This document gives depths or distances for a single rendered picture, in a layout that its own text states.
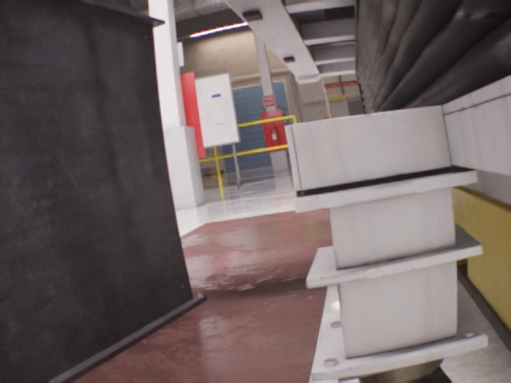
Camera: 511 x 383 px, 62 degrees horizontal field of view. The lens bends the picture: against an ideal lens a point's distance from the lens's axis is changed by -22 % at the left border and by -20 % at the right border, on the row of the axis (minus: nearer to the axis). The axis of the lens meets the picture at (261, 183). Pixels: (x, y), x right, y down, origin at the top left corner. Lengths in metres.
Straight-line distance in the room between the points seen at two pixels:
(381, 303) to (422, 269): 0.04
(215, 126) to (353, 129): 8.51
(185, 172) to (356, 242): 5.38
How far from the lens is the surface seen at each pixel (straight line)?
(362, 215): 0.40
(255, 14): 1.24
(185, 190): 5.77
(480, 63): 0.29
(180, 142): 5.77
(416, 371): 0.45
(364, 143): 0.39
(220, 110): 8.90
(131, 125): 1.41
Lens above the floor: 0.40
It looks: 3 degrees down
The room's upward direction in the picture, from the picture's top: 9 degrees counter-clockwise
